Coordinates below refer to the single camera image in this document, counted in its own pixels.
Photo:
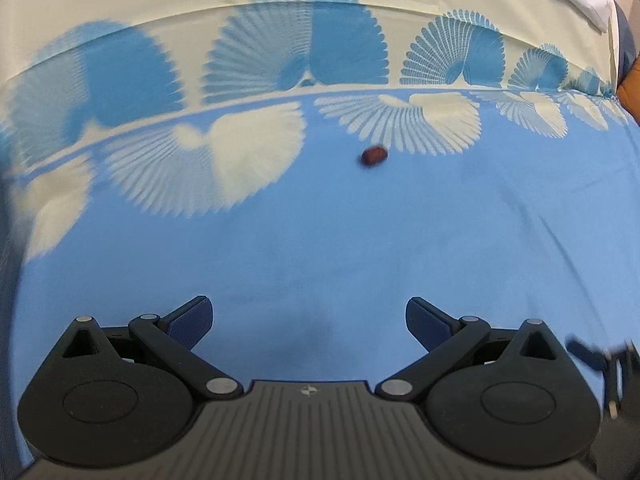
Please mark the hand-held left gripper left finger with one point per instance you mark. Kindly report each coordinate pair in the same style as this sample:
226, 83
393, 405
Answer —
192, 319

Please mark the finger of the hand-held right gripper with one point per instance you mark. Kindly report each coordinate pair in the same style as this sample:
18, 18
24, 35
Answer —
584, 351

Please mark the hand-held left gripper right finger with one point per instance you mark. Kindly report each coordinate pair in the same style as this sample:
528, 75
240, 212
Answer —
426, 319

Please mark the dark red date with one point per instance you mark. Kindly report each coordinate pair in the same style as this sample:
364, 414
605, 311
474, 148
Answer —
374, 156

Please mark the blue fan-print cloth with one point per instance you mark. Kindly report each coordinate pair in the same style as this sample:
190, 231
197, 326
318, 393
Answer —
300, 235

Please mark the orange cushion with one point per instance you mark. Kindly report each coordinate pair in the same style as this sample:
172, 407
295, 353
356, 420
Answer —
631, 90

